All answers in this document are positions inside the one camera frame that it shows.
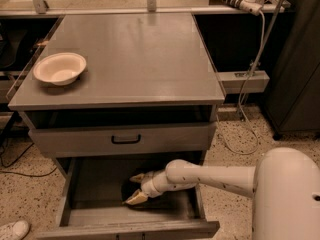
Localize closed upper grey drawer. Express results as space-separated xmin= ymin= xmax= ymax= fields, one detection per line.
xmin=29 ymin=123 xmax=216 ymax=158

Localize black drawer handle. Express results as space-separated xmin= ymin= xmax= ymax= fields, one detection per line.
xmin=111 ymin=134 xmax=141 ymax=145

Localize black floor cable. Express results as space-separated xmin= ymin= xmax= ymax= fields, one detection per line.
xmin=0 ymin=140 xmax=58 ymax=178

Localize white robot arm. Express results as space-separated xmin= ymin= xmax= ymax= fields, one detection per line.
xmin=125 ymin=147 xmax=320 ymax=240

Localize white sneaker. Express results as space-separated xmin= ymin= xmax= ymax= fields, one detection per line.
xmin=0 ymin=220 xmax=30 ymax=240

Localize grey metal drawer cabinet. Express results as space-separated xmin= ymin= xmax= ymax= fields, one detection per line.
xmin=7 ymin=12 xmax=226 ymax=240

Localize dark green sponge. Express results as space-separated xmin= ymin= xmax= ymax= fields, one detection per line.
xmin=121 ymin=180 xmax=141 ymax=204

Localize dark grey cabinet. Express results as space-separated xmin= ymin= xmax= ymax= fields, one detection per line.
xmin=263 ymin=0 xmax=320 ymax=140

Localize white paper bowl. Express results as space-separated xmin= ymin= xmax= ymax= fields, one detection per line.
xmin=33 ymin=53 xmax=87 ymax=86

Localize metal back shelf frame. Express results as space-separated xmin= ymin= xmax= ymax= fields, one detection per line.
xmin=0 ymin=0 xmax=292 ymax=18

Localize open middle grey drawer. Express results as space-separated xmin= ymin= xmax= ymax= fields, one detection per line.
xmin=37 ymin=152 xmax=220 ymax=240

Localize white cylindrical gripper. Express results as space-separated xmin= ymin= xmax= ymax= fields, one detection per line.
xmin=124 ymin=170 xmax=196 ymax=205

